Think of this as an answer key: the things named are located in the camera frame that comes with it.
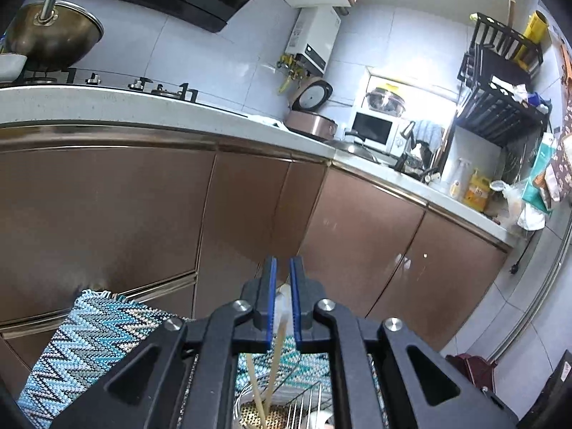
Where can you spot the brown patterned hanging cloth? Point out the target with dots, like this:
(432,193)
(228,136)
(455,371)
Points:
(563,156)

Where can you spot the white microwave oven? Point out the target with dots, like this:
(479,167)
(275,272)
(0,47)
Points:
(371,129)

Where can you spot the white water heater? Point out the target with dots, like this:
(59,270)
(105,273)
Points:
(315,38)

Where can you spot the steel pan lid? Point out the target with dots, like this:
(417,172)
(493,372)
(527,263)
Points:
(351,145)

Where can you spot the yellow detergent bottle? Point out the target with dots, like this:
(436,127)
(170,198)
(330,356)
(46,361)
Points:
(477,194)

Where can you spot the copper rice cooker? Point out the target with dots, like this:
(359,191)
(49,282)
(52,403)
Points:
(313,123)

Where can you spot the black gas stove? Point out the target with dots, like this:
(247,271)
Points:
(147,89)

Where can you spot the grey hanging towel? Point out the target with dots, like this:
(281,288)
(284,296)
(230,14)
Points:
(429,134)

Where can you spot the green paper pack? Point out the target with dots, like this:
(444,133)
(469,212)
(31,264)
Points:
(538,174)

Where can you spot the white ceramic spoon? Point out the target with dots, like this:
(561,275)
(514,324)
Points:
(283,304)

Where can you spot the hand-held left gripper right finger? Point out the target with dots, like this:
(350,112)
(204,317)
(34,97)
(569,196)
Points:
(296,308)

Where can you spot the black power plug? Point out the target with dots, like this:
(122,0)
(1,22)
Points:
(518,266)

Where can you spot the clear spray bottle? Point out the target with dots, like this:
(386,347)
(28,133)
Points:
(459,183)

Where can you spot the yellow roll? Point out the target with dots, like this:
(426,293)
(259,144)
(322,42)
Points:
(531,35)

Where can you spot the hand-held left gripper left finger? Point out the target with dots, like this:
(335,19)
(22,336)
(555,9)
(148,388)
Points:
(270,308)

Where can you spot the steel pipe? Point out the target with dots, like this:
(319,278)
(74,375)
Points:
(540,295)

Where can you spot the white rag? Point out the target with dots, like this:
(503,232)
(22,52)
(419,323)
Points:
(511,88)

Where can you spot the small white plastic bag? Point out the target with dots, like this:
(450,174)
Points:
(527,216)

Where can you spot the zigzag woven tablecloth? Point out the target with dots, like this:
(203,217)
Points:
(85,348)

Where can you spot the wooden rolling stick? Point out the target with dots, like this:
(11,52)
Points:
(510,15)

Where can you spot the white cloth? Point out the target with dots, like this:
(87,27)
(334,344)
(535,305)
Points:
(270,121)

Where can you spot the group of wooden chopsticks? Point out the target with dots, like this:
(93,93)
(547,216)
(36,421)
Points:
(272,375)

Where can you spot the blue rag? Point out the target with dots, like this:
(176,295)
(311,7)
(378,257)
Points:
(536,102)

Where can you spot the copper kitchen counter cabinets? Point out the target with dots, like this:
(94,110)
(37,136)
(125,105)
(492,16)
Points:
(134,196)

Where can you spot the trash bin with red lid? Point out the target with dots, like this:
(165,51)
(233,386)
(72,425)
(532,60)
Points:
(471,368)

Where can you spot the yellow gas valves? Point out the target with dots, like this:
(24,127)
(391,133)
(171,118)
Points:
(290,69)

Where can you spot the black metal shelf rack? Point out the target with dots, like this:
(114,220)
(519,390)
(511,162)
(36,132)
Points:
(496,111)

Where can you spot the dark box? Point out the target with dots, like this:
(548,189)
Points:
(556,393)

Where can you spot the white bowl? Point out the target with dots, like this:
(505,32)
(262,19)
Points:
(12,67)

